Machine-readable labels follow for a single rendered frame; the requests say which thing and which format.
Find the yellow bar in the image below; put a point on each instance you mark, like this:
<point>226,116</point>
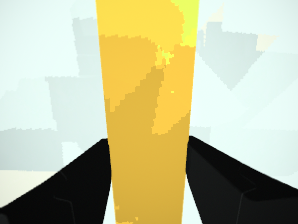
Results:
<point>147,53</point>

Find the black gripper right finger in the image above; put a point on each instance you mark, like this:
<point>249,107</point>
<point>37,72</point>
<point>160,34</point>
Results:
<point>226,191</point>

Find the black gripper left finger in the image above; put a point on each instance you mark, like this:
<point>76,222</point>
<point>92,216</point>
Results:
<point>77,194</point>

